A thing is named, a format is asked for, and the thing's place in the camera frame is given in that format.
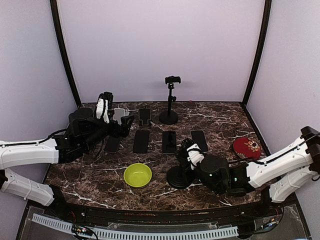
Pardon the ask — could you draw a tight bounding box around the white folding phone stand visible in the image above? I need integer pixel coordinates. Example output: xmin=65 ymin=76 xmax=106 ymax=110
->
xmin=113 ymin=108 xmax=130 ymax=123

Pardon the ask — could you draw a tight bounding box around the purple edged phone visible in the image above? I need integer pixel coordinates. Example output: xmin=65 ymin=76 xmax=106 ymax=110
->
xmin=104 ymin=136 xmax=122 ymax=154

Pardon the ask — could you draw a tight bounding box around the black folding phone stand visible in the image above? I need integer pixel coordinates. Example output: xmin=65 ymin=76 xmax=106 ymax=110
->
xmin=138 ymin=108 xmax=152 ymax=126

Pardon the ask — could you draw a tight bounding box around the large black phone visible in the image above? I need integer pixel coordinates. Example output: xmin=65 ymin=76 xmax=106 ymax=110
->
xmin=132 ymin=130 xmax=150 ymax=154

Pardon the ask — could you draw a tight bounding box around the pink phone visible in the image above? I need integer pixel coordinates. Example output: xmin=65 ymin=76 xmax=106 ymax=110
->
xmin=162 ymin=131 xmax=177 ymax=154

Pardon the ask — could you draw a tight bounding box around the black tall phone stand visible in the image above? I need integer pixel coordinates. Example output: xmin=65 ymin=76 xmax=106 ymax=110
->
xmin=159 ymin=76 xmax=181 ymax=125

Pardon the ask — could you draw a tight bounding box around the green bowl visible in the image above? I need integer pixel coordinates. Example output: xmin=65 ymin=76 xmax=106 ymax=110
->
xmin=123 ymin=163 xmax=153 ymax=188

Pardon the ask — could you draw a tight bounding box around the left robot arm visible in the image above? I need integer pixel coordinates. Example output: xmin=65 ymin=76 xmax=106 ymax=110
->
xmin=0 ymin=107 xmax=135 ymax=218

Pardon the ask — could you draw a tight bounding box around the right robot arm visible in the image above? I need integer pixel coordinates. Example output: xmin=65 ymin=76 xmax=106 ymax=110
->
xmin=166 ymin=126 xmax=320 ymax=217

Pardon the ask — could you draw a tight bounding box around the red bowl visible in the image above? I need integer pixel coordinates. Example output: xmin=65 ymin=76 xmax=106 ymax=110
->
xmin=232 ymin=137 xmax=262 ymax=160

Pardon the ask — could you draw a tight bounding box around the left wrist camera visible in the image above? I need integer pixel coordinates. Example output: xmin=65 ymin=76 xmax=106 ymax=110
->
xmin=94 ymin=91 xmax=114 ymax=124

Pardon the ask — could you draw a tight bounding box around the black front rail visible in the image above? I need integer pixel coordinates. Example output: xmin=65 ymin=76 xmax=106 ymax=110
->
xmin=29 ymin=194 xmax=296 ymax=227

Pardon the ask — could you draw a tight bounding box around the white cable duct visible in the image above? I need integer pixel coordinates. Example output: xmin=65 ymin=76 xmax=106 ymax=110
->
xmin=31 ymin=213 xmax=239 ymax=240

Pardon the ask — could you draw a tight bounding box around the left black corner post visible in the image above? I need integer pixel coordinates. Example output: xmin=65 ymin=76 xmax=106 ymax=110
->
xmin=49 ymin=0 xmax=82 ymax=108

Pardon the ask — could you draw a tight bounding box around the black corner post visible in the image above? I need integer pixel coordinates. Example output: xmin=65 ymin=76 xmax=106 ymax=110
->
xmin=241 ymin=0 xmax=272 ymax=109
xmin=49 ymin=0 xmax=82 ymax=108

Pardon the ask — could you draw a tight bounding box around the right black corner post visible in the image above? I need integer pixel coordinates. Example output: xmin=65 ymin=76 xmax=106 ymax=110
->
xmin=241 ymin=0 xmax=272 ymax=109

